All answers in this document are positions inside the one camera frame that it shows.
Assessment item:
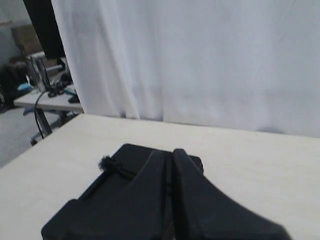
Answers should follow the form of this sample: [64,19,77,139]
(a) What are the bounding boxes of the white backdrop curtain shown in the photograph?
[52,0,320,137]

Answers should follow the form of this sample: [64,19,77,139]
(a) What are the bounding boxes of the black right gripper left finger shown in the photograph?
[69,150,173,240]

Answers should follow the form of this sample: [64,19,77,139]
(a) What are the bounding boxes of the black background monitor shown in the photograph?
[23,0,66,59]

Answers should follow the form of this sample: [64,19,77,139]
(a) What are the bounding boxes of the cardboard box on shelf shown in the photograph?
[11,24,43,56]

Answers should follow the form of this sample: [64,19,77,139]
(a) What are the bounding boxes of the black cord with knot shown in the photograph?
[82,155,141,201]

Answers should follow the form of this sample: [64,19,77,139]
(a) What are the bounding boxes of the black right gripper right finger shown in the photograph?
[171,149,290,240]

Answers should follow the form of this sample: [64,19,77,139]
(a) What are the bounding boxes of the black plastic carrying case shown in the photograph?
[40,143,204,240]

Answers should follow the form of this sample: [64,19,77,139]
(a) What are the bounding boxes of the white background desk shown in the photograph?
[13,82,83,146]

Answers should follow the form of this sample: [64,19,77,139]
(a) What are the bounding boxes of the black background chair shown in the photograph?
[0,64,29,114]

